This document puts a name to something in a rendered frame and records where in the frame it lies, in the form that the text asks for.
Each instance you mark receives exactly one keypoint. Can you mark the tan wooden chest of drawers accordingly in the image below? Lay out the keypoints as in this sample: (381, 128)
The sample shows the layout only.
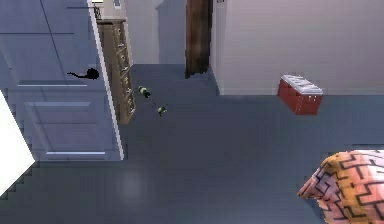
(120, 66)

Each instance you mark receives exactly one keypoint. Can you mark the framed picture on wall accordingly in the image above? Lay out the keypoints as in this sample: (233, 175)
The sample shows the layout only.
(117, 3)

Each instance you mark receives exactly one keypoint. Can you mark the grey-blue panelled room door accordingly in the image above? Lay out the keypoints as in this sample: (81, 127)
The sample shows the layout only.
(63, 113)

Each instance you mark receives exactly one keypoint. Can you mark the dark brown wooden door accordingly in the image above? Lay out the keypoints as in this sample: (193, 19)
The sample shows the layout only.
(198, 36)

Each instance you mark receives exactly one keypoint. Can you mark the red box with white lid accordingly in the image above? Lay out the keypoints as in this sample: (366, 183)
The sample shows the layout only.
(299, 96)

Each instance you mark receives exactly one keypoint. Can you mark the orange pink patterned bed cover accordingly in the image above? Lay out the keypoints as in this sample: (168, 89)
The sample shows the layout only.
(353, 186)

